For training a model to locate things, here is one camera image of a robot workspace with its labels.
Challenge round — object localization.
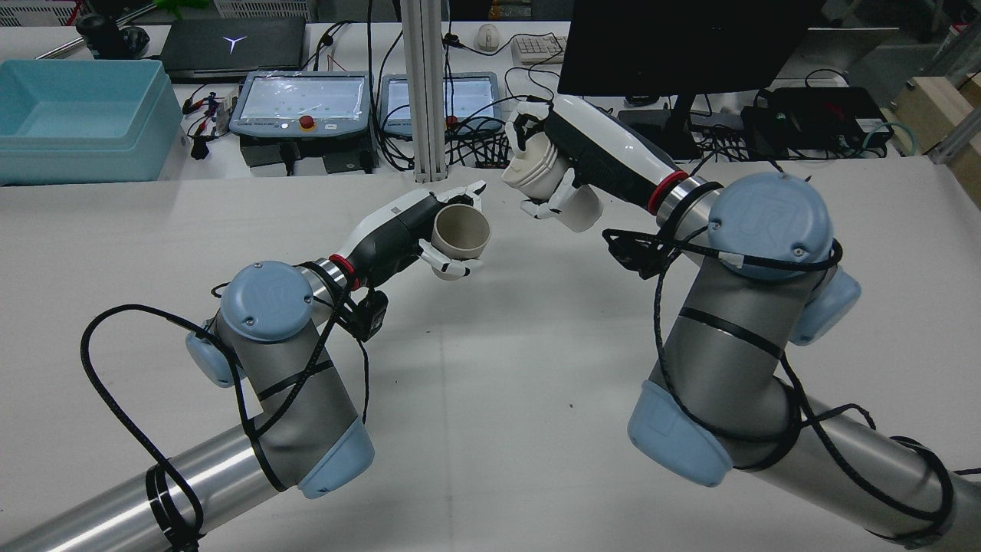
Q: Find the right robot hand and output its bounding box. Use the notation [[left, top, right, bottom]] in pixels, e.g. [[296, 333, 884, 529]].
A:
[[504, 94, 691, 221]]

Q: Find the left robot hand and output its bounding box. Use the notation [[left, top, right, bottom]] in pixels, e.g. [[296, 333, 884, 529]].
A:
[[330, 181, 489, 291]]

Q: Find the white paper cup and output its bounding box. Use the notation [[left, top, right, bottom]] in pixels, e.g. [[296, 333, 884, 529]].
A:
[[502, 134, 605, 233]]

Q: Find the beige ceramic cup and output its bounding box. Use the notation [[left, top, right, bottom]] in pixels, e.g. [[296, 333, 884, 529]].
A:
[[431, 203, 492, 281]]

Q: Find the white keyboard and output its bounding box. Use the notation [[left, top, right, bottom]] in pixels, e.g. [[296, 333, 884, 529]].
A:
[[511, 34, 569, 64]]

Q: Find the black monitor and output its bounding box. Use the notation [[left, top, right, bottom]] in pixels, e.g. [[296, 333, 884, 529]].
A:
[[558, 0, 825, 158]]

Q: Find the grey teach pendant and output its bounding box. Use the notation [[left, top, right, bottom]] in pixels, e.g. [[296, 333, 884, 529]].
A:
[[379, 72, 507, 139]]

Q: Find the black box under pendant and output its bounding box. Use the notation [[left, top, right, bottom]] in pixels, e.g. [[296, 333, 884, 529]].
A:
[[240, 136, 378, 176]]

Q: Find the teach pendant with red button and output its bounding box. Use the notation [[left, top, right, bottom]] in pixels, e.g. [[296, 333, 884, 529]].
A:
[[228, 71, 373, 141]]

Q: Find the black electronics box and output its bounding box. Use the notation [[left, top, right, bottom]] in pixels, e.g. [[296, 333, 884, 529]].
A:
[[742, 86, 894, 150]]

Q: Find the black laptop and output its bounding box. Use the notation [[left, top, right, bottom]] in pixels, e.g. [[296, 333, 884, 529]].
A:
[[159, 17, 307, 84]]

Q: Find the white mesh basket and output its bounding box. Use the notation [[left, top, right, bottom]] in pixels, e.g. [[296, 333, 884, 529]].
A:
[[213, 0, 311, 19]]

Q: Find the grey flat box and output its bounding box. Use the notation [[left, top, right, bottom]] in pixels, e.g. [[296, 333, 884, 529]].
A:
[[774, 28, 899, 85]]

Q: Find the light blue plastic bin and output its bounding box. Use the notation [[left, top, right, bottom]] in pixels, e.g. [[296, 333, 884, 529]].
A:
[[0, 59, 185, 186]]

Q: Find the wooden block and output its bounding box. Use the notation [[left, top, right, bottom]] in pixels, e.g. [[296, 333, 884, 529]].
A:
[[893, 73, 981, 208]]

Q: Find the black rounded device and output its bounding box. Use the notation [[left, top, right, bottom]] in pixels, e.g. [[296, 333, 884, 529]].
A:
[[75, 13, 151, 60]]

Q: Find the metal rod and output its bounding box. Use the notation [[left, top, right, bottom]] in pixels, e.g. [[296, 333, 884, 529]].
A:
[[34, 4, 158, 60]]

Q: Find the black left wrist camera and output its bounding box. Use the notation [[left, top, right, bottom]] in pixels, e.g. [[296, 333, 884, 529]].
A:
[[349, 289, 389, 342]]

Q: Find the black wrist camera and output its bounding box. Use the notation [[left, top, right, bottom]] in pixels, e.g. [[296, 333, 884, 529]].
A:
[[349, 289, 389, 342], [603, 228, 675, 281]]

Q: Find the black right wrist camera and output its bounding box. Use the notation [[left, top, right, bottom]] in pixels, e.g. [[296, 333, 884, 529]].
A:
[[603, 228, 675, 281]]

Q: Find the aluminium profile post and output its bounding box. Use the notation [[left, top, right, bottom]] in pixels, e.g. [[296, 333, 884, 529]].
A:
[[399, 0, 449, 183]]

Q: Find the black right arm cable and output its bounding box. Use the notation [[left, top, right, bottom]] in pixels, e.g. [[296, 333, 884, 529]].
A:
[[602, 226, 981, 541]]

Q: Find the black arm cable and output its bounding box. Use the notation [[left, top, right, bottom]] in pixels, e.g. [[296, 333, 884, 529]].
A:
[[80, 261, 372, 552], [602, 226, 981, 541]]

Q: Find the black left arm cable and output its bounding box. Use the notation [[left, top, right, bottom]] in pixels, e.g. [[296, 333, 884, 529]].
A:
[[80, 261, 372, 552]]

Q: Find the aluminium frame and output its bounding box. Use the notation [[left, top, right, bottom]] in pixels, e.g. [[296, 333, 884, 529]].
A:
[[927, 15, 981, 164]]

